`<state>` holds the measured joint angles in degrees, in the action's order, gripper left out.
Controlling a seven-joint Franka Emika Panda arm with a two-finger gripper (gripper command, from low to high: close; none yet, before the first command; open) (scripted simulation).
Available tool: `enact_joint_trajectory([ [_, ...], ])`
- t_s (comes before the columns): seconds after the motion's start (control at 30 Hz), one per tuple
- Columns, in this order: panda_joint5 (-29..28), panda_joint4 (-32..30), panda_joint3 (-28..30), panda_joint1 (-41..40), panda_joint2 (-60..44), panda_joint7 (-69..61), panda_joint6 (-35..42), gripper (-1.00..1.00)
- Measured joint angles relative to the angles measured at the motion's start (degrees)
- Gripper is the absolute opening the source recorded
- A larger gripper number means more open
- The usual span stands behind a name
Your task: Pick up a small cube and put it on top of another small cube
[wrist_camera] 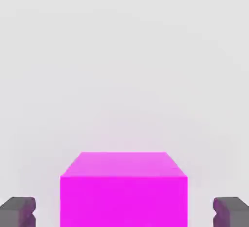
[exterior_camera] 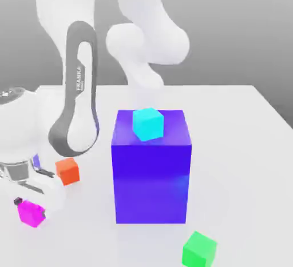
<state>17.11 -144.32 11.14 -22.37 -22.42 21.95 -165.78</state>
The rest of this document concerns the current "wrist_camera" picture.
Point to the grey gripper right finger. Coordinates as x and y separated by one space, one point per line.
234 212

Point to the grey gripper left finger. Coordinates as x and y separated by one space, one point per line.
15 212

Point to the small magenta cube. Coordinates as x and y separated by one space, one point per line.
123 195

